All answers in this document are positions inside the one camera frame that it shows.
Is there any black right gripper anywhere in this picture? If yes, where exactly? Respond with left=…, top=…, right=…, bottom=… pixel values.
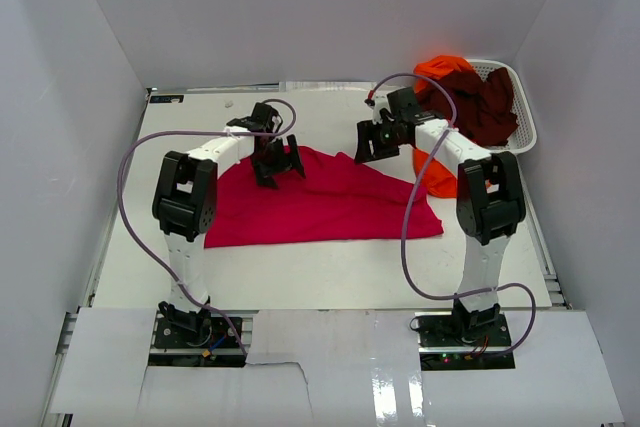
left=354, top=119, right=403, bottom=166

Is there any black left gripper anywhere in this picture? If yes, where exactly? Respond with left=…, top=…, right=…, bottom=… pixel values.
left=250, top=135, right=304, bottom=190

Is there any magenta t shirt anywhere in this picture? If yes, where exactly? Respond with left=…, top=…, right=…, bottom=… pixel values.
left=204, top=146, right=413, bottom=249

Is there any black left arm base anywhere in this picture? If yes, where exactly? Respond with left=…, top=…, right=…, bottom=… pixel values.
left=148, top=315, right=246, bottom=368

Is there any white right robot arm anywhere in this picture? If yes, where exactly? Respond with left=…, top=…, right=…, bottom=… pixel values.
left=354, top=88, right=526, bottom=346

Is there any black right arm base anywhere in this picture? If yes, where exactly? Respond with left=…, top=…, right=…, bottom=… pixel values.
left=409, top=314, right=516, bottom=372

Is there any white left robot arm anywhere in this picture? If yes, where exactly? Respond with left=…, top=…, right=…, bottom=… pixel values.
left=152, top=99, right=305, bottom=346

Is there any orange t shirt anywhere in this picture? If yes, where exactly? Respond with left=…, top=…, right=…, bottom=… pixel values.
left=412, top=55, right=473, bottom=198

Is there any dark maroon t shirt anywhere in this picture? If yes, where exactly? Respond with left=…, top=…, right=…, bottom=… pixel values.
left=414, top=56, right=518, bottom=147

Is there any white plastic basket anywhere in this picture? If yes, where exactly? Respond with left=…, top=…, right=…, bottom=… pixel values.
left=467, top=58, right=537, bottom=155

